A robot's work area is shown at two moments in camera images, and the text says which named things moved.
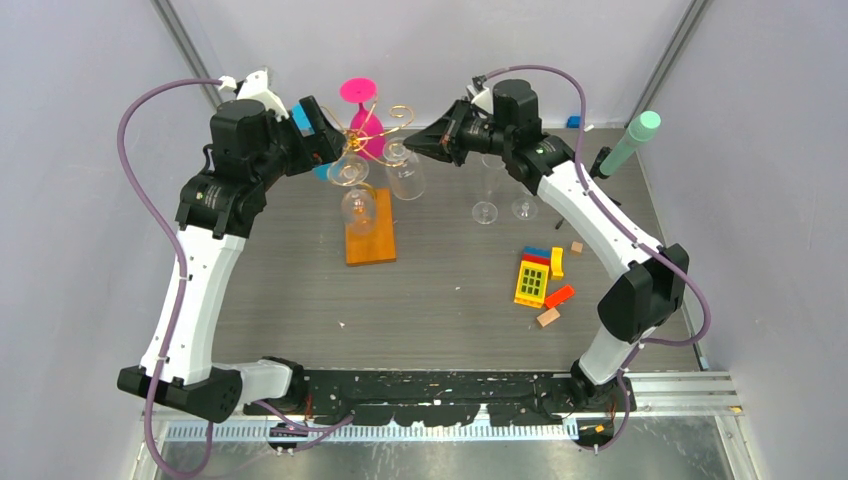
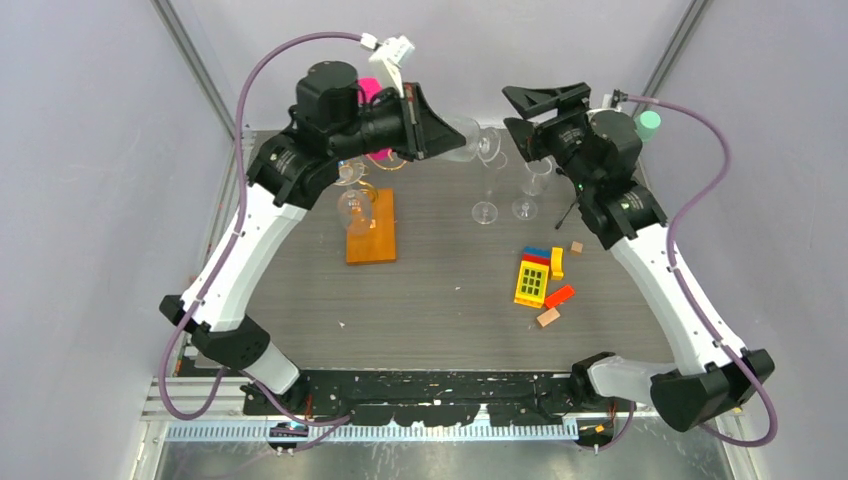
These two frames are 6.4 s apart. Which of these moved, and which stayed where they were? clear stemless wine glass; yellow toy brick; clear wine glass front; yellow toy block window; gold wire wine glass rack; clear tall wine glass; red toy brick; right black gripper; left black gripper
Moved: left black gripper; right black gripper; clear stemless wine glass
Stayed: clear wine glass front; clear tall wine glass; yellow toy brick; red toy brick; yellow toy block window; gold wire wine glass rack
